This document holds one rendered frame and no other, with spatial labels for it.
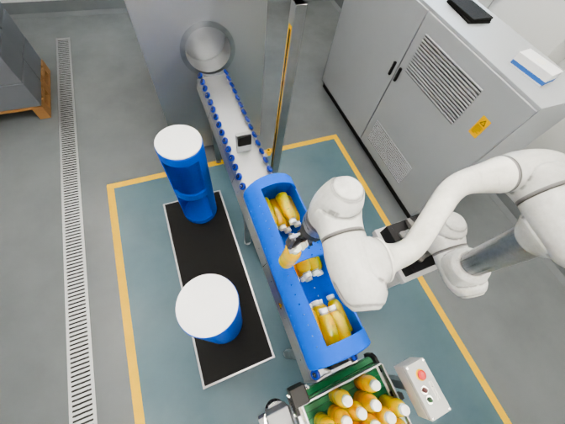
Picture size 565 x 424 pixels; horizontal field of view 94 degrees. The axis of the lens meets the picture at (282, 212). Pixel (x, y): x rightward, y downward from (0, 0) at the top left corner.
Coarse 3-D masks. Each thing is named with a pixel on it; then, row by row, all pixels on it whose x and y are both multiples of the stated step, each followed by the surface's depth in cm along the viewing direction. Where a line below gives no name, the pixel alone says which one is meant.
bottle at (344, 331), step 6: (330, 312) 118; (336, 312) 116; (336, 318) 114; (342, 318) 115; (336, 324) 114; (342, 324) 114; (342, 330) 112; (348, 330) 113; (342, 336) 112; (348, 336) 112
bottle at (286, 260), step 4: (284, 248) 99; (284, 252) 98; (288, 252) 96; (300, 252) 97; (280, 256) 105; (284, 256) 98; (288, 256) 96; (292, 256) 96; (296, 256) 96; (280, 260) 105; (284, 260) 101; (288, 260) 98; (292, 260) 97; (296, 260) 98; (280, 264) 107; (284, 264) 103; (288, 264) 102; (292, 264) 102
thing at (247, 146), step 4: (244, 132) 164; (248, 132) 164; (236, 136) 162; (240, 136) 163; (244, 136) 163; (248, 136) 164; (236, 140) 165; (240, 140) 164; (244, 140) 165; (248, 140) 167; (236, 144) 168; (240, 144) 167; (244, 144) 168; (248, 144) 170; (236, 148) 172; (240, 148) 173; (244, 148) 174; (248, 148) 176
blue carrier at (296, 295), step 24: (264, 192) 145; (288, 192) 153; (264, 216) 126; (264, 240) 126; (288, 288) 113; (312, 288) 136; (288, 312) 115; (312, 312) 106; (312, 336) 105; (360, 336) 104; (312, 360) 104; (336, 360) 99
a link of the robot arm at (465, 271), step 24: (552, 192) 63; (528, 216) 67; (552, 216) 62; (504, 240) 81; (528, 240) 69; (552, 240) 63; (456, 264) 110; (480, 264) 97; (504, 264) 87; (456, 288) 115; (480, 288) 110
